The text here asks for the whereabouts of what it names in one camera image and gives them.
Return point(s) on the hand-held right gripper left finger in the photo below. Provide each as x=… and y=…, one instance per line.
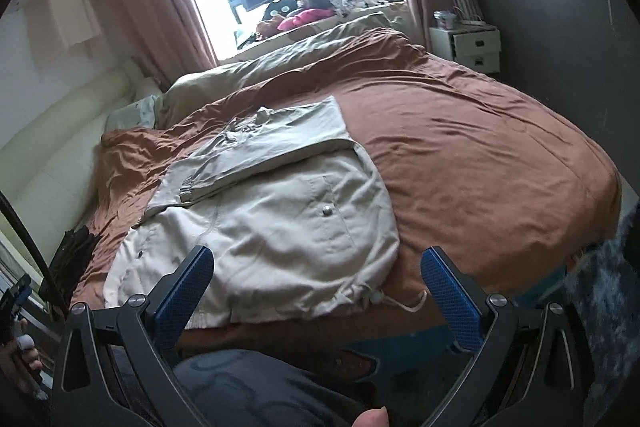
x=185, y=297

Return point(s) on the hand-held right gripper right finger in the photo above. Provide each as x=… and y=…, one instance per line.
x=450, y=302

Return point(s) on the beige jacket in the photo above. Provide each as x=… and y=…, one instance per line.
x=275, y=232

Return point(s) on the black folded clothes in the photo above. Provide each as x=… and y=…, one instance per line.
x=75, y=252

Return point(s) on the person's left hand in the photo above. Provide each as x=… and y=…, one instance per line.
x=27, y=364

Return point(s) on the person's right hand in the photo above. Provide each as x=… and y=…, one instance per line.
x=371, y=412

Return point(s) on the brown blanket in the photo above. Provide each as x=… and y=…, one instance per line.
x=475, y=157

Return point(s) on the grey blue rug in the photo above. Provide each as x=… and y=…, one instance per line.
x=605, y=297

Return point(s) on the cream padded headboard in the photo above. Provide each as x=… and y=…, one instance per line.
x=50, y=142

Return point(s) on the light blue pillow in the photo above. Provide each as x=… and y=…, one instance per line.
x=135, y=112

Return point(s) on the white pillow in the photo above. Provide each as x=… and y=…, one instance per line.
x=147, y=88

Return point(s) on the beige duvet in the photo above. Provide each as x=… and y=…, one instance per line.
x=250, y=72

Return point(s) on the white nightstand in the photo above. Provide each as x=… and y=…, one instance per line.
x=465, y=49

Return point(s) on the brown teddy bear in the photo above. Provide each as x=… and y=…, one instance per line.
x=267, y=27

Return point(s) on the pale cup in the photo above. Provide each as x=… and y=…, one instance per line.
x=445, y=19

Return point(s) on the grey wardrobe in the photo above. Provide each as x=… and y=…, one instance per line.
x=550, y=32

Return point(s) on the pink striped rack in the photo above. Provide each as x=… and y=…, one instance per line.
x=467, y=4

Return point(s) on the cream hanging cloth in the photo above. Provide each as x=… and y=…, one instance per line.
x=65, y=2

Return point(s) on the pink cloth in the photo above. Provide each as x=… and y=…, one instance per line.
x=300, y=19

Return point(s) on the black plush toy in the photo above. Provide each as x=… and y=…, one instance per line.
x=277, y=9

